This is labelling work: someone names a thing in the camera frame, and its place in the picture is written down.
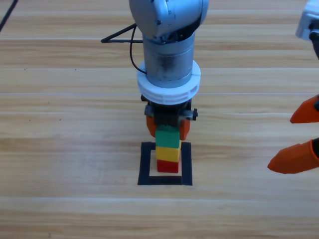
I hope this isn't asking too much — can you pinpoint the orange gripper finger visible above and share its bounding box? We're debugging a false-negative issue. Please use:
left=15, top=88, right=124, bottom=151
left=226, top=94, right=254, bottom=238
left=267, top=137, right=319, bottom=175

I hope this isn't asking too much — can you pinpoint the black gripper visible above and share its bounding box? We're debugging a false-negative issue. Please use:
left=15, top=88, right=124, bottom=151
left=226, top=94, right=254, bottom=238
left=290, top=22, right=319, bottom=124
left=141, top=94, right=198, bottom=141

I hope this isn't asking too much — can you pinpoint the green wooden cube block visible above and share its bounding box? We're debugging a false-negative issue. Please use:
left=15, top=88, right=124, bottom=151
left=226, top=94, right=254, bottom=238
left=155, top=125, right=181, bottom=150

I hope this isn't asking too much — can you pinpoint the yellow wooden cube block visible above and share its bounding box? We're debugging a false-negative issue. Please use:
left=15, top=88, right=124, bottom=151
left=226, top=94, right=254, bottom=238
left=155, top=146, right=179, bottom=162

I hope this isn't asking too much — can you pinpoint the red wooden cube block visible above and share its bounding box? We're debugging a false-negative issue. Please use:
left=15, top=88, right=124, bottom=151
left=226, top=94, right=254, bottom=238
left=157, top=159, right=179, bottom=173

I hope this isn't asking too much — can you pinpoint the black tape square outline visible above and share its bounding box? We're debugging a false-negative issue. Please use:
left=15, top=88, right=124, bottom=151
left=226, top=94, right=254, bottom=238
left=137, top=141, right=193, bottom=187

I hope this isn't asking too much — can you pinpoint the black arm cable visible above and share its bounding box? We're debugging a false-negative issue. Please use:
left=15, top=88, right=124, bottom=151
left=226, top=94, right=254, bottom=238
left=101, top=23, right=148, bottom=75

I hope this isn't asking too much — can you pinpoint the black background cable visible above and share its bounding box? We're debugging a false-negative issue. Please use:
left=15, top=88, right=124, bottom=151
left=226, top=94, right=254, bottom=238
left=0, top=0, right=19, bottom=32

